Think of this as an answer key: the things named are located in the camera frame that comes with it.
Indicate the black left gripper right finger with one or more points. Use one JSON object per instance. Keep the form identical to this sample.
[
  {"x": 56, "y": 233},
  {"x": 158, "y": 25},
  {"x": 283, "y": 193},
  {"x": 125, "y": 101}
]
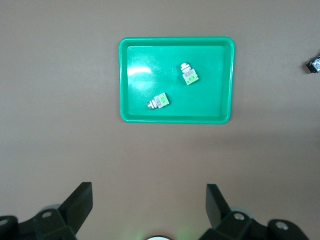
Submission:
[{"x": 220, "y": 212}]

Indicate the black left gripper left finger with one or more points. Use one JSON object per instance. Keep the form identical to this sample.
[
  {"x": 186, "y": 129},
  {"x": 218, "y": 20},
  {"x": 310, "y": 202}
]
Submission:
[{"x": 72, "y": 210}]

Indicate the green push button switch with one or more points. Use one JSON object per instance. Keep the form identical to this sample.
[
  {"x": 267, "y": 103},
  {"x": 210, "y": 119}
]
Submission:
[
  {"x": 190, "y": 73},
  {"x": 158, "y": 100}
]

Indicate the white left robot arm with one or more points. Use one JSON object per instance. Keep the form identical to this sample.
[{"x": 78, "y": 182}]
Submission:
[{"x": 157, "y": 238}]

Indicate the brown table cover mat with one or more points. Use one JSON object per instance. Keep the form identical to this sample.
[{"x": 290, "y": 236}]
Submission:
[{"x": 50, "y": 100}]

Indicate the green plastic tray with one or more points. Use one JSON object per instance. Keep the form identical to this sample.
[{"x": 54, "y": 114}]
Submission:
[{"x": 150, "y": 62}]

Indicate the red push button switch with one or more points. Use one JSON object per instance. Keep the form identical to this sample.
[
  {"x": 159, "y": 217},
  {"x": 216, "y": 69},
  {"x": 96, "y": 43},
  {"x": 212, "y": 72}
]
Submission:
[{"x": 313, "y": 65}]

